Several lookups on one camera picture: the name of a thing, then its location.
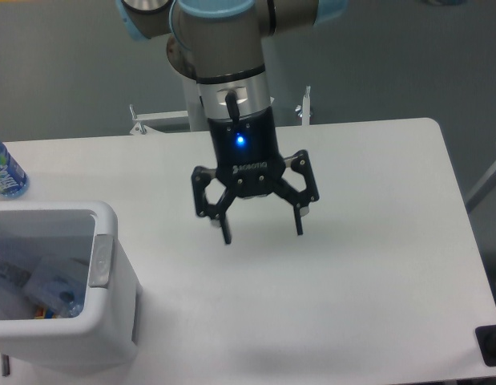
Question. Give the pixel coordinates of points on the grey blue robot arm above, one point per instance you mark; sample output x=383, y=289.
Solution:
x=218, y=46

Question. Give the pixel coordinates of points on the white upright bracket with bolt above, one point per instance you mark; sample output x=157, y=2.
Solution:
x=303, y=111

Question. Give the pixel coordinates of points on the black clamp at table edge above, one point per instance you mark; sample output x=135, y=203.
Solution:
x=486, y=336

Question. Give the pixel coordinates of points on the clear plastic water bottle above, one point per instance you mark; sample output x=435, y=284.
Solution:
x=29, y=280

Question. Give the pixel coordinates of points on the colourful snack package in bin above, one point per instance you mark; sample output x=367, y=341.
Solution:
x=45, y=313

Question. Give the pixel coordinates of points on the white plastic trash can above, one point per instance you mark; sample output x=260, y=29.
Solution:
x=104, y=334

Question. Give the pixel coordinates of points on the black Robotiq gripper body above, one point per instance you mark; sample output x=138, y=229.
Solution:
x=249, y=163

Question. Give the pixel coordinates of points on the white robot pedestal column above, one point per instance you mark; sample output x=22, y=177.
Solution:
x=187, y=80

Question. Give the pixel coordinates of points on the white metal base bracket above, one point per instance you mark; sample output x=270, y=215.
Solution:
x=159, y=122

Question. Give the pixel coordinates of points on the blue labelled water bottle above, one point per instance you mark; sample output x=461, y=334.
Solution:
x=13, y=179

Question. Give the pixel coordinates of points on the white metal frame right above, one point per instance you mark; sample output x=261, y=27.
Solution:
x=485, y=184

